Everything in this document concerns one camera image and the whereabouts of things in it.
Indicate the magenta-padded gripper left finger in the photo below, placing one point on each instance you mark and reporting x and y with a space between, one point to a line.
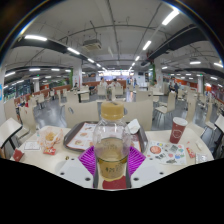
87 160

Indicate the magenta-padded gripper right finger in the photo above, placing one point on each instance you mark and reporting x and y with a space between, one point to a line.
136 160

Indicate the clear bottle with yellow cap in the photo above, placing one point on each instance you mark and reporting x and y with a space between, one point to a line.
112 150

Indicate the printed paper tray liner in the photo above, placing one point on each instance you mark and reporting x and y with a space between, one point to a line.
83 135

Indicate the brown food tray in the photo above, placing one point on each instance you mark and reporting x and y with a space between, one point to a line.
68 136

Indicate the white napkin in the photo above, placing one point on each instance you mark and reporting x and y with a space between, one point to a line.
134 126

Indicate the small red sauce packet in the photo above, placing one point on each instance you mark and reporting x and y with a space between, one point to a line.
190 152
49 151

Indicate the clear plastic food bag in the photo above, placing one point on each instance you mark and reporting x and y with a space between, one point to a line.
50 136

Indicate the group of beige chairs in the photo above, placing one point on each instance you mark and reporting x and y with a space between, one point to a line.
80 111

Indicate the red paper cup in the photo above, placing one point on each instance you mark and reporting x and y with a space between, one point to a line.
177 130

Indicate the white paper slip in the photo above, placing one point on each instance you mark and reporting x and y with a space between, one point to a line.
31 145

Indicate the clear plastic packet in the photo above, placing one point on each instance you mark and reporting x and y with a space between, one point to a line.
201 157

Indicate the red flat box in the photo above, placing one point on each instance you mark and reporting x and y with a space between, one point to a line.
17 155

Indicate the beige neighbouring table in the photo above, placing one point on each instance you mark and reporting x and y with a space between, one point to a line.
8 128
220 122

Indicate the ceiling air conditioner unit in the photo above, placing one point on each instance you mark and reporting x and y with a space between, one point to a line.
91 44

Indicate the group of ceiling lights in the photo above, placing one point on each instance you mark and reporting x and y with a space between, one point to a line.
170 16

